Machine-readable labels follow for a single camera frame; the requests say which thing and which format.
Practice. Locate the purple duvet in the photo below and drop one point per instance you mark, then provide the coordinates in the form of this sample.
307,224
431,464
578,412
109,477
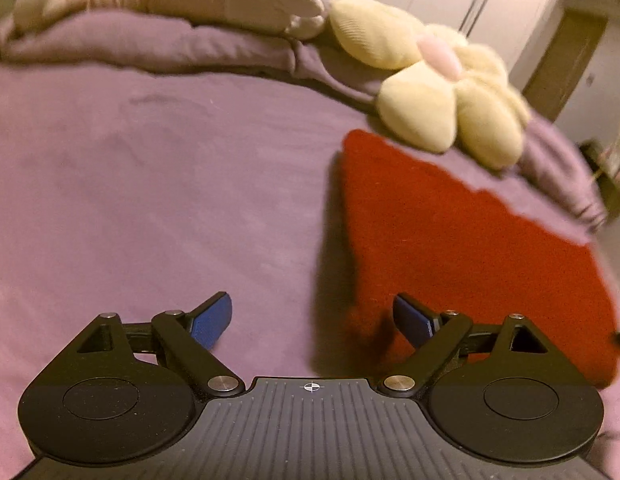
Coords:
165,42

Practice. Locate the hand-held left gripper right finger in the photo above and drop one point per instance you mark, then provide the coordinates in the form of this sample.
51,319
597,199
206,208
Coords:
414,317

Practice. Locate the cream flower-shaped pillow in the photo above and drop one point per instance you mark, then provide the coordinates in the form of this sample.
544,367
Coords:
424,90

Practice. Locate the brown door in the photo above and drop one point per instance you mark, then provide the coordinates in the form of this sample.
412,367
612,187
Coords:
564,65

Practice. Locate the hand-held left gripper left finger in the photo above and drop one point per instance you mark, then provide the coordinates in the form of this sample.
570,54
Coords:
212,317

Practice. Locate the yellow-green side table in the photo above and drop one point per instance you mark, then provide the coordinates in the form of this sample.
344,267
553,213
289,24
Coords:
609,195

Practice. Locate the purple bed sheet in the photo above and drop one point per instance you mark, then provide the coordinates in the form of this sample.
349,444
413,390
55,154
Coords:
140,185

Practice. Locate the red knitted cardigan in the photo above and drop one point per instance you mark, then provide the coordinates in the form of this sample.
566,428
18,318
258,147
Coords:
464,250

